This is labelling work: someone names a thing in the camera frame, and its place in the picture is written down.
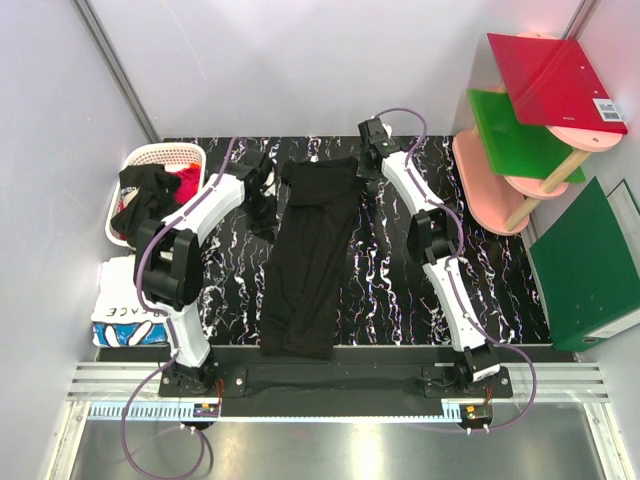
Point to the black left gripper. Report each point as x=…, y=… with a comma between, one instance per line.
x=265, y=228

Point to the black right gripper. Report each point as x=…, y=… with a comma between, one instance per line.
x=361, y=172

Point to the black printed t-shirt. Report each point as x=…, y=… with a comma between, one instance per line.
x=305, y=270

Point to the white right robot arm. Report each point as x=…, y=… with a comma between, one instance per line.
x=434, y=242

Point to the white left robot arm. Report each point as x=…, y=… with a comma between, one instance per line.
x=168, y=272

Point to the red t-shirt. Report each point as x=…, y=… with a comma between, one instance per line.
x=189, y=183

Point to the white plastic laundry basket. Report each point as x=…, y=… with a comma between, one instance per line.
x=174, y=157

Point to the pink wooden tiered shelf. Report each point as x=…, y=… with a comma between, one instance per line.
x=503, y=204

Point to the light green plastic folder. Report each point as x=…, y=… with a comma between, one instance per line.
x=514, y=149

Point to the white folded peace t-shirt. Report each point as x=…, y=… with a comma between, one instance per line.
x=118, y=318

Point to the red plastic folder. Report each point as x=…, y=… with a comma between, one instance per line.
x=551, y=82

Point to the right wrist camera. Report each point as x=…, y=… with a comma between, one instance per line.
x=372, y=131

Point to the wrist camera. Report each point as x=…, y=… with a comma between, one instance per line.
x=256, y=159
x=372, y=131

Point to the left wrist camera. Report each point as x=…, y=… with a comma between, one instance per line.
x=256, y=159

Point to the dark green ring binder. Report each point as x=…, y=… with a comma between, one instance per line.
x=588, y=276

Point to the aluminium frame rail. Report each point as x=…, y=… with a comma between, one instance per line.
x=115, y=390

